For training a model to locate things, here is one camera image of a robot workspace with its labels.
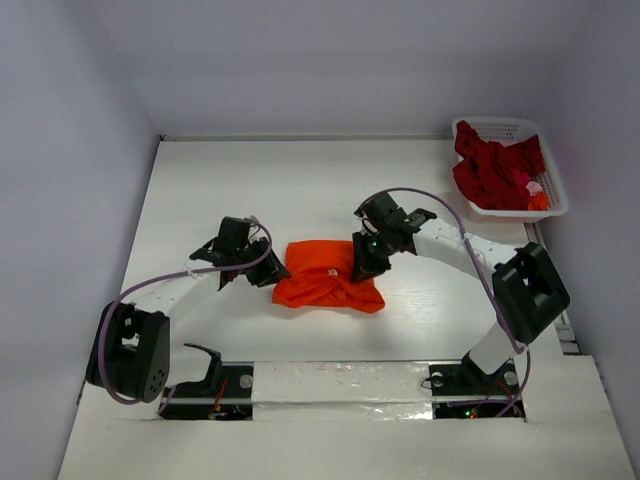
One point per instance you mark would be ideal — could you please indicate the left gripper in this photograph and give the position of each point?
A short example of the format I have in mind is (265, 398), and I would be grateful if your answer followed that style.
(270, 272)

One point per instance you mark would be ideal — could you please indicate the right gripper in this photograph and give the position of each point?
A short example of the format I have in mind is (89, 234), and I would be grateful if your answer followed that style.
(368, 257)

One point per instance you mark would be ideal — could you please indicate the orange t shirt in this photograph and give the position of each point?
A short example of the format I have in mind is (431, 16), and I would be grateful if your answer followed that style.
(320, 276)

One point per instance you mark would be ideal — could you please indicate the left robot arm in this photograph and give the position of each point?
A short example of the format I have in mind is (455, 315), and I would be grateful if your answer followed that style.
(130, 356)

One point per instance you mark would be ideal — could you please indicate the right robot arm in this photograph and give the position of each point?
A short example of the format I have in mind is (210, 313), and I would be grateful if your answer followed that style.
(522, 284)

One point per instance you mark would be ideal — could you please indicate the dark red t shirt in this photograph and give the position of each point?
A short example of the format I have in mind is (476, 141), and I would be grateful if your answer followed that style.
(495, 176)

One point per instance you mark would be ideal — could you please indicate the pink garment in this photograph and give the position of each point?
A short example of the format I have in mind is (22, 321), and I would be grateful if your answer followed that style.
(530, 185)

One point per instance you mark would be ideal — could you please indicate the small orange garment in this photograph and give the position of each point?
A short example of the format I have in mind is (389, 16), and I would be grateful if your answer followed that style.
(538, 202)

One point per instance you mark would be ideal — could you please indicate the white plastic basket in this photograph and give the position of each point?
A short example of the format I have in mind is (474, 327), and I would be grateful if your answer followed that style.
(508, 131)

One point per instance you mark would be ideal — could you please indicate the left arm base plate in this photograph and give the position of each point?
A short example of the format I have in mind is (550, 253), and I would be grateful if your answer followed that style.
(230, 399)

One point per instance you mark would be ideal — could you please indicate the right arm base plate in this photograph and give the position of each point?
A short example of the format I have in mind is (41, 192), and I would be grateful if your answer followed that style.
(456, 397)

